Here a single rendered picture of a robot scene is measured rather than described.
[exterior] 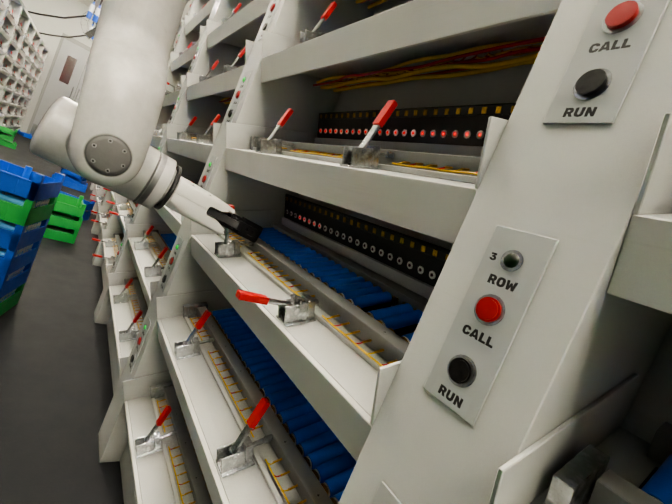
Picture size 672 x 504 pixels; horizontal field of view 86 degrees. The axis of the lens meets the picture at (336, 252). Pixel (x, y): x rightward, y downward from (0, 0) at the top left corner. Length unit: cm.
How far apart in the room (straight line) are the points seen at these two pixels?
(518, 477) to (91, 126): 50
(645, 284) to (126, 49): 54
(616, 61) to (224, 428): 55
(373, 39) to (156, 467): 76
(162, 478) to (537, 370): 66
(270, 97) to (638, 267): 73
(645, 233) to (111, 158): 48
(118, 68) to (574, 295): 49
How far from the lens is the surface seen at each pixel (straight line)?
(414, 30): 47
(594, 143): 27
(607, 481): 30
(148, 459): 81
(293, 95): 86
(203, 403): 61
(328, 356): 37
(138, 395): 95
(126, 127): 50
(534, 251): 25
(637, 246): 24
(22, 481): 100
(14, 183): 139
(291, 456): 50
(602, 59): 30
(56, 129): 57
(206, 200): 59
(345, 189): 41
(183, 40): 226
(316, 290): 47
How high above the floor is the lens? 67
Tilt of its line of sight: 3 degrees down
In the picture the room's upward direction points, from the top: 23 degrees clockwise
